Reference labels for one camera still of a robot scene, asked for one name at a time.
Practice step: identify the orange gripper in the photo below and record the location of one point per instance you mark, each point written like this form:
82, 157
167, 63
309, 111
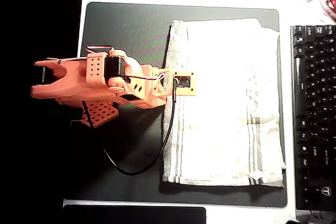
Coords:
159, 93

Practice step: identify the white striped towel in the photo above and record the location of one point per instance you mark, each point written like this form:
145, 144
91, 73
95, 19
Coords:
223, 103

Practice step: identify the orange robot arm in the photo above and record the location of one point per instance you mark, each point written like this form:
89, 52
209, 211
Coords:
76, 82

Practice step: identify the dark desk mat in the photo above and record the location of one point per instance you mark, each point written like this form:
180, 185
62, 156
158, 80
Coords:
126, 30

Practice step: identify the black tablet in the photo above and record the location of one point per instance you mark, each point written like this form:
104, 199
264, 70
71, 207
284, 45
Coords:
131, 216

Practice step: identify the black keyboard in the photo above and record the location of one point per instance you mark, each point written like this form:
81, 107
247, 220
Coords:
315, 103

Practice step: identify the dark object at desk edge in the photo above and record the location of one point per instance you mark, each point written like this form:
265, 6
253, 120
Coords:
307, 220

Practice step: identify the orange camera mount plate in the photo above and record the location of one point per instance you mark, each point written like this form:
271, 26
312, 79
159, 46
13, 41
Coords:
183, 92

